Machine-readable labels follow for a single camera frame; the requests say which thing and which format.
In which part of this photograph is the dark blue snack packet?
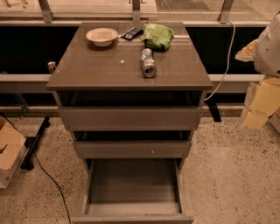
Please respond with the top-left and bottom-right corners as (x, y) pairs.
(121, 27), (144, 40)

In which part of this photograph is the grey middle drawer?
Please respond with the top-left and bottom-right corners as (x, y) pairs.
(73, 130), (192, 158)

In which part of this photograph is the black table leg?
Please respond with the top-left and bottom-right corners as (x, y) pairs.
(20, 117), (50, 171)

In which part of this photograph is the white cable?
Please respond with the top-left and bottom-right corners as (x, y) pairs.
(204, 20), (236, 102)

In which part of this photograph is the grey drawer cabinet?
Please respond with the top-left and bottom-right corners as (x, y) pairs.
(46, 23), (212, 168)

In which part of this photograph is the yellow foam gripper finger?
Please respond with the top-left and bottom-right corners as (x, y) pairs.
(241, 77), (280, 130)

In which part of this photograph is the grey top drawer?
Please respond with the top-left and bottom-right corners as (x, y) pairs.
(56, 90), (204, 131)

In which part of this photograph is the black bracket post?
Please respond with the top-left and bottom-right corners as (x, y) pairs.
(206, 96), (221, 123)

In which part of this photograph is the white paper bowl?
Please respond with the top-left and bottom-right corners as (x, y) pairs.
(86, 28), (118, 47)

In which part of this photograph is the black floor cable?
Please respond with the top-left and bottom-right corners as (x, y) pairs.
(0, 111), (73, 224)

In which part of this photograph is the red soda can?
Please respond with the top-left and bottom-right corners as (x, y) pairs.
(47, 61), (56, 74)

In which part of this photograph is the cardboard box at right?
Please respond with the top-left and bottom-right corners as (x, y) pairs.
(269, 108), (280, 133)

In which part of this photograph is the open bottom drawer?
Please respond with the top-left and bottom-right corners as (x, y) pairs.
(72, 158), (194, 224)

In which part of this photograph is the silver redbull can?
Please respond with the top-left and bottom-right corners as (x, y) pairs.
(141, 48), (157, 78)

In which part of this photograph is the grey drawer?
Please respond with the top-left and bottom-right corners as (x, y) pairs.
(73, 130), (192, 158)
(56, 90), (204, 131)

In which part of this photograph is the green chip bag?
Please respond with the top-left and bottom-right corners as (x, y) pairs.
(142, 23), (175, 52)

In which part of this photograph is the cardboard box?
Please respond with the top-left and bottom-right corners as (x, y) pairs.
(0, 117), (26, 188)
(269, 108), (280, 133)

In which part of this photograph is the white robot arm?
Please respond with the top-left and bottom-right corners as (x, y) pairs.
(241, 14), (280, 130)

